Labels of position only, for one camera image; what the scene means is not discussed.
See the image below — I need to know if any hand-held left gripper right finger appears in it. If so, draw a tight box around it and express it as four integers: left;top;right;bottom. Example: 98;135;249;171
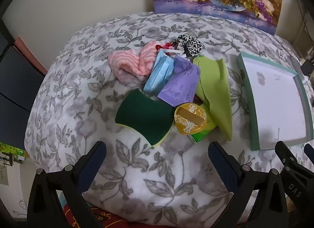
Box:
208;142;288;228

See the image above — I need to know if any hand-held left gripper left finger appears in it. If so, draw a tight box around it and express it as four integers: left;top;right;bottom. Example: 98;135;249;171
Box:
27;141;107;228

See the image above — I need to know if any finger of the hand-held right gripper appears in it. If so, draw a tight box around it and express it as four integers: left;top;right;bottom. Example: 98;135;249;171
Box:
304;143;314;163
274;141;298;172

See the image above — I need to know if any green tissue pack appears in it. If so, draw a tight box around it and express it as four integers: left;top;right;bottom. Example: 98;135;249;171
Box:
190;103;218;144

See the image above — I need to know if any white box with teal rim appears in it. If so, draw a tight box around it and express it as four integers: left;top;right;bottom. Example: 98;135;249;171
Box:
237;53;314;151

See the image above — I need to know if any yellow round container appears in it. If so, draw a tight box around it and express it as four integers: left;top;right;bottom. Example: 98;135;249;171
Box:
174;103;209;135

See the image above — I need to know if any dark green sponge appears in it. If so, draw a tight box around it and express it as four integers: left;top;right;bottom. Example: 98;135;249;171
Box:
115;89;175;147

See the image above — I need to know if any lime green cloth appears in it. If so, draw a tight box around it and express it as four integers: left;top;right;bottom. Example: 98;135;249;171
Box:
193;56;233;141

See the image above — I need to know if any purple wipes packet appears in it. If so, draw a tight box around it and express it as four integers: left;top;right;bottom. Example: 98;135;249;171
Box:
157;55;200;107

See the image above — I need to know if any pink striped fluffy towel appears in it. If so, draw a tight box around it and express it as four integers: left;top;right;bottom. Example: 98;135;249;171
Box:
109;42;162;82

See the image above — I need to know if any blue face mask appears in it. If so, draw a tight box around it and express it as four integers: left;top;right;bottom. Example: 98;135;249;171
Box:
143;48;183;94

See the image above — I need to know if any leopard print scrunchie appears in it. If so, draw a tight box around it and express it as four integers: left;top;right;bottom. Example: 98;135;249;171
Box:
171;34;204;57

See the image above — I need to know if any red patterned cloth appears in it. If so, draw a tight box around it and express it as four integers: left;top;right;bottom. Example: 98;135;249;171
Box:
62;203;148;228

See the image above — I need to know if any green poster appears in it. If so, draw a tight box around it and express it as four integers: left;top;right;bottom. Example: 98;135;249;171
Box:
0;142;27;163

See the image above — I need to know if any black plug adapter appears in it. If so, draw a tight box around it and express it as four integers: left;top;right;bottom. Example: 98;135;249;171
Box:
300;60;314;75

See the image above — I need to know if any paper sheet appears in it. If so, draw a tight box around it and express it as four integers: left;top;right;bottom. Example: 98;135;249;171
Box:
0;162;10;187

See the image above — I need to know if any dark cabinet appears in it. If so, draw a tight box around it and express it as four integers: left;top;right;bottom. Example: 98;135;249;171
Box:
0;19;48;150

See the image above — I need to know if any orange board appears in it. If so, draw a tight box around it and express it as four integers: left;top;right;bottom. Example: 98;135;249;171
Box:
13;37;48;74

